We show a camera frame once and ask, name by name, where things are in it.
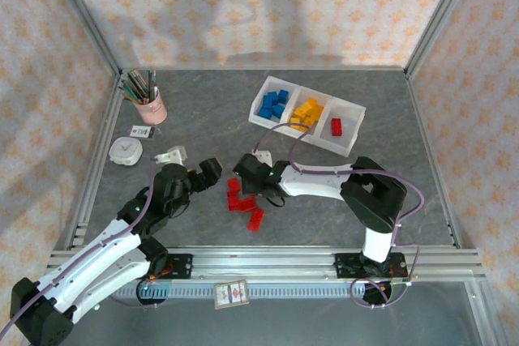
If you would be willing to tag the red-white label card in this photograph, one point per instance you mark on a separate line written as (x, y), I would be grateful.
(231, 294)

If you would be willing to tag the blue lego brick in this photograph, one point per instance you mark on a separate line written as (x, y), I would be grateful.
(268, 103)
(279, 110)
(283, 95)
(273, 95)
(266, 113)

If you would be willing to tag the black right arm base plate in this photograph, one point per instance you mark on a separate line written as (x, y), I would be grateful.
(346, 265)

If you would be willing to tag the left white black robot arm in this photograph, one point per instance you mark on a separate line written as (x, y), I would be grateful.
(97, 261)

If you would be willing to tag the white three-compartment container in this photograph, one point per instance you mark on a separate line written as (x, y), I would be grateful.
(344, 139)

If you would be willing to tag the white square clock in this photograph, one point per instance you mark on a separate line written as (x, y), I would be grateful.
(125, 151)

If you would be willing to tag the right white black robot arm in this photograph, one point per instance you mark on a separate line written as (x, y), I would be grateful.
(373, 196)

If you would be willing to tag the dark pen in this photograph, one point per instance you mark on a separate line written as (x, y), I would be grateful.
(153, 82)

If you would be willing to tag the pink pencil cup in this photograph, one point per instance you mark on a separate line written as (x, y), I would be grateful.
(152, 109)

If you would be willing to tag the aluminium side rail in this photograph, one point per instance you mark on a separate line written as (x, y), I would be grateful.
(436, 167)
(99, 151)

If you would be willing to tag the white badge card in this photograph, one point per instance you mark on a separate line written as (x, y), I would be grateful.
(142, 131)

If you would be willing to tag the red lego brick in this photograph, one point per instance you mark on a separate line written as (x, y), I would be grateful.
(234, 186)
(248, 205)
(256, 220)
(336, 126)
(234, 203)

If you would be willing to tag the coloured pencil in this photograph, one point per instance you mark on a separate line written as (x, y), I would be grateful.
(134, 87)
(138, 80)

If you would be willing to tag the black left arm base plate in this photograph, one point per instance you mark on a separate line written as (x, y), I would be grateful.
(178, 266)

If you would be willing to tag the aluminium frame post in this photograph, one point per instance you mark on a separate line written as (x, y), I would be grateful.
(444, 14)
(81, 14)

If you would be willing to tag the yellow lego brick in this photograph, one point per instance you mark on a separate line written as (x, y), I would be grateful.
(318, 111)
(302, 111)
(300, 127)
(296, 120)
(311, 103)
(310, 121)

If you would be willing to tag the aluminium mounting rail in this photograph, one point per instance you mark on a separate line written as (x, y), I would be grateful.
(263, 263)

